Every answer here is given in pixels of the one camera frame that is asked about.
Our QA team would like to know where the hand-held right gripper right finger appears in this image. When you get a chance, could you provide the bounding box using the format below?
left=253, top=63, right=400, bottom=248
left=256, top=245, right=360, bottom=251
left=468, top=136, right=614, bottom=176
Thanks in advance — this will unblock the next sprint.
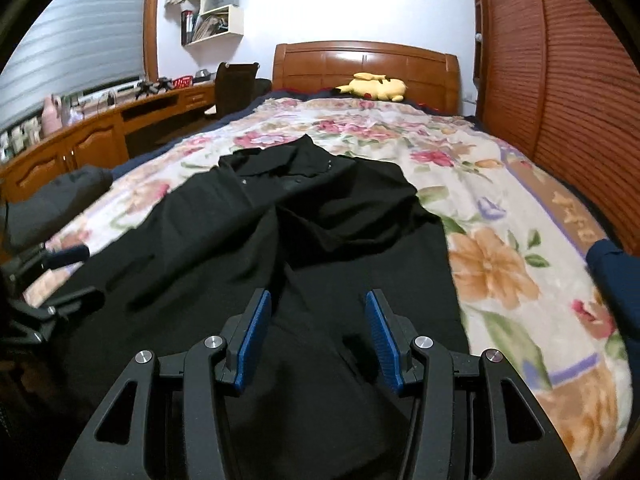
left=364, top=289, right=583, bottom=480

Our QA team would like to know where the wooden louvered wardrobe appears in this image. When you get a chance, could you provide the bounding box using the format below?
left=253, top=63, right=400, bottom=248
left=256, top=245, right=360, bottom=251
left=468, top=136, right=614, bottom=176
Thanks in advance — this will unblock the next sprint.
left=472, top=0, right=640, bottom=256

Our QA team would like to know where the row of books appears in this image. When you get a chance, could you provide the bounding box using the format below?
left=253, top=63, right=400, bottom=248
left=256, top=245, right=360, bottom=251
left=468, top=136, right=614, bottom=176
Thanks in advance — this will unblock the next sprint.
left=192, top=12, right=231, bottom=41

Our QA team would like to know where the dark grey folded garment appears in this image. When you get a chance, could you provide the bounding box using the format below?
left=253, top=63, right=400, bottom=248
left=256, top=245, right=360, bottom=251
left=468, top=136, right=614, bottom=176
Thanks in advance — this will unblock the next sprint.
left=2, top=165, right=115, bottom=261

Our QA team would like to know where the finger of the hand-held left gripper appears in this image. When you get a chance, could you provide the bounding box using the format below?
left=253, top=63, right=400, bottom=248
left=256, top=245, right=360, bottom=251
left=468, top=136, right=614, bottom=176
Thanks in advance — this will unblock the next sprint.
left=30, top=285, right=106, bottom=322
left=10, top=244, right=92, bottom=273

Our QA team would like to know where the yellow plush toy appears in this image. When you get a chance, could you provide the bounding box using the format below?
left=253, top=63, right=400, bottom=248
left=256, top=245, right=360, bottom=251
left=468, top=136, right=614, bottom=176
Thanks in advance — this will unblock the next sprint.
left=334, top=72, right=407, bottom=103

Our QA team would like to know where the wooden desk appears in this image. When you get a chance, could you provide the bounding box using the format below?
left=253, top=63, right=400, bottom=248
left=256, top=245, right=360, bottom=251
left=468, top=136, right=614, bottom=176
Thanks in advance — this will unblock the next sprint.
left=0, top=82, right=218, bottom=206

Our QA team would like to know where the white wall shelf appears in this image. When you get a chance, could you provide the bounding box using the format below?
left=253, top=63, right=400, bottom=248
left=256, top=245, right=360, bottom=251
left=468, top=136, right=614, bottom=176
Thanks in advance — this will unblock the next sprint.
left=180, top=0, right=247, bottom=46

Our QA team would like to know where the black coat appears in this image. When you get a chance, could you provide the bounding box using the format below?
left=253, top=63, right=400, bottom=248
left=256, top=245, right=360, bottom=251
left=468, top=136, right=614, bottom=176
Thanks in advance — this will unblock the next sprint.
left=47, top=132, right=471, bottom=480

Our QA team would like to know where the navy blue garment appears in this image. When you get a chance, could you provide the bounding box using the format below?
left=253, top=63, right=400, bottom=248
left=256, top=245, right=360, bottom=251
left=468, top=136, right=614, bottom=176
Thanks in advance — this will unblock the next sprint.
left=585, top=239, right=640, bottom=321

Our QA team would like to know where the wooden bed headboard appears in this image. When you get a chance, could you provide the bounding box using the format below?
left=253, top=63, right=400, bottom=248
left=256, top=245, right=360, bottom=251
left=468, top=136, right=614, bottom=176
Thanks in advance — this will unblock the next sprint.
left=272, top=41, right=461, bottom=113

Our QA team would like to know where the floral blanket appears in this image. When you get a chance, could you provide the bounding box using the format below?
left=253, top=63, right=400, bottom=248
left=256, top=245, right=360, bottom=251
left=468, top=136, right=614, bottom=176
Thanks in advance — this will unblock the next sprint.
left=22, top=96, right=633, bottom=478

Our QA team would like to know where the grey window blind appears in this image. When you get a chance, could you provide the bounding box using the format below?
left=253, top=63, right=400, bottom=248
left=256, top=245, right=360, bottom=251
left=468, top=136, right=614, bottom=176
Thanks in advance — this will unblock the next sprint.
left=0, top=0, right=151, bottom=133

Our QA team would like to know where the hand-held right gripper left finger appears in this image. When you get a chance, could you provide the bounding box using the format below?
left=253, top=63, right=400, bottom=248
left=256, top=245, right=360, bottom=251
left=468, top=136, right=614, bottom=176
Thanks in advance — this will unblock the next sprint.
left=60, top=287, right=273, bottom=480

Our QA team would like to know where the dark brown chair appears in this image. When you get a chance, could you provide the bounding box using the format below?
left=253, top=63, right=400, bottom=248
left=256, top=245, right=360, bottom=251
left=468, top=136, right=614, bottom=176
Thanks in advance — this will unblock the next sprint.
left=204, top=61, right=271, bottom=120

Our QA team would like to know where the pink thermos jug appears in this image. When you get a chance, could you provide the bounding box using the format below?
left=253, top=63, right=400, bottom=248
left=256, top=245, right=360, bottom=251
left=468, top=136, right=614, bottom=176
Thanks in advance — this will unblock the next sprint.
left=41, top=94, right=63, bottom=136

